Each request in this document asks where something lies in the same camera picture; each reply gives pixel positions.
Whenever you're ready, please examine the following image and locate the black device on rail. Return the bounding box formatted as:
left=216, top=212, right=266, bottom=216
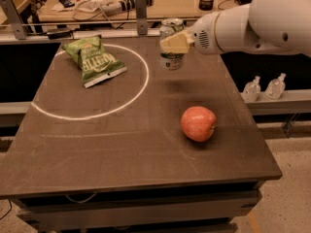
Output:
left=47, top=28, right=72, bottom=39

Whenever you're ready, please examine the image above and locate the wooden background desk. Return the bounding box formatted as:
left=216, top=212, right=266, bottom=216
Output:
left=38, top=0, right=238, bottom=23

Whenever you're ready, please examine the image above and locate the metal bracket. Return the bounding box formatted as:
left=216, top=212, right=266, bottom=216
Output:
left=135, top=0, right=148, bottom=35
left=0, top=0, right=27, bottom=40

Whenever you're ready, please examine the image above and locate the small black cup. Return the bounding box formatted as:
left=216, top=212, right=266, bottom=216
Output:
left=199, top=0, right=215, bottom=11

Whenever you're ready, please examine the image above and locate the left metal bracket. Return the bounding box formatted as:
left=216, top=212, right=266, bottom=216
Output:
left=0, top=0, right=27, bottom=40

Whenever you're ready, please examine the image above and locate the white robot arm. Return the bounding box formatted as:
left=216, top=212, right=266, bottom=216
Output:
left=160, top=0, right=311, bottom=56

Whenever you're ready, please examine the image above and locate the clear sanitizer bottle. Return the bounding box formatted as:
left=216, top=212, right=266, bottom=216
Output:
left=264, top=73, right=286, bottom=99
left=242, top=76, right=260, bottom=102

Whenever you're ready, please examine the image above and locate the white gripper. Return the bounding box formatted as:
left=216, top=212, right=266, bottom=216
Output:
left=159, top=12, right=223, bottom=54

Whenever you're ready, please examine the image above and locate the aluminium rail frame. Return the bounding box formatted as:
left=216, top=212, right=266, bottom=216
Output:
left=0, top=15, right=202, bottom=46

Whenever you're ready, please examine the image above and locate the green chip bag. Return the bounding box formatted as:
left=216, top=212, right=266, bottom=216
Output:
left=62, top=36, right=127, bottom=88

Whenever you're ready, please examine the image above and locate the left clear sanitizer bottle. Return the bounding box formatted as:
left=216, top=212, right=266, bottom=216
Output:
left=242, top=76, right=260, bottom=102

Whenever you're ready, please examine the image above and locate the green 7up soda can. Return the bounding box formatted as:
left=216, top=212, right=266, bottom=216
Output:
left=159, top=17, right=184, bottom=70

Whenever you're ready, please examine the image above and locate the white power strip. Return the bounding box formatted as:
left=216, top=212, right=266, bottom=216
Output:
left=96, top=0, right=154, bottom=17

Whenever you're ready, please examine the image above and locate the middle metal bracket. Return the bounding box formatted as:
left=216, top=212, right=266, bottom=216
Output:
left=135, top=0, right=148, bottom=35

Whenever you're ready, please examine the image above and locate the white cable under table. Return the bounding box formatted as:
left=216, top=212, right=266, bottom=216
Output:
left=65, top=192, right=98, bottom=204

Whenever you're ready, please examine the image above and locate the right clear sanitizer bottle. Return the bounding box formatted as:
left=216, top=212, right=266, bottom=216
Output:
left=264, top=73, right=286, bottom=99

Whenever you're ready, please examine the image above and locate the red apple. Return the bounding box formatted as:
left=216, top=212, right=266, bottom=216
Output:
left=180, top=106, right=217, bottom=143

